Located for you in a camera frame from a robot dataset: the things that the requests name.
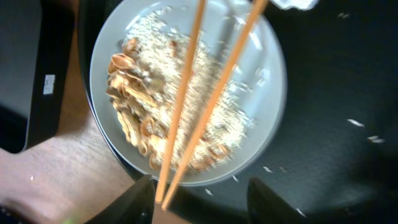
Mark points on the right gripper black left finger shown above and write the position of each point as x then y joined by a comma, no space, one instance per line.
134,206

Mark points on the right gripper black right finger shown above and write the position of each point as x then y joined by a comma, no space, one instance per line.
267,207

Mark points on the grey plate with food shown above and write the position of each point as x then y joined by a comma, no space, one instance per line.
260,72

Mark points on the black rectangular bin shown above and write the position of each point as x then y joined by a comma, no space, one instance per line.
36,36

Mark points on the crumpled white napkin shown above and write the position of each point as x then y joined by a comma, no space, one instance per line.
303,5

